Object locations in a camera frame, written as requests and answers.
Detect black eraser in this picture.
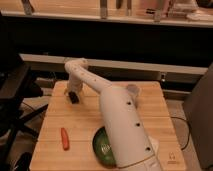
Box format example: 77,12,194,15
69,92,79,104

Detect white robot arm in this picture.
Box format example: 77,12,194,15
65,58,163,171

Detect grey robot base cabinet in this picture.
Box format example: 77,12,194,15
183,63,213,171

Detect orange carrot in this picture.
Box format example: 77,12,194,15
61,128,69,150

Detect white paper cup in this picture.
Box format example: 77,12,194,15
126,84,140,107

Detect green bowl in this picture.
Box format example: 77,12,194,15
92,127,116,168

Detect black office chair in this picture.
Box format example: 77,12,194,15
0,11,49,151

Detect black cable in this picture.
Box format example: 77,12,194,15
172,115,192,151

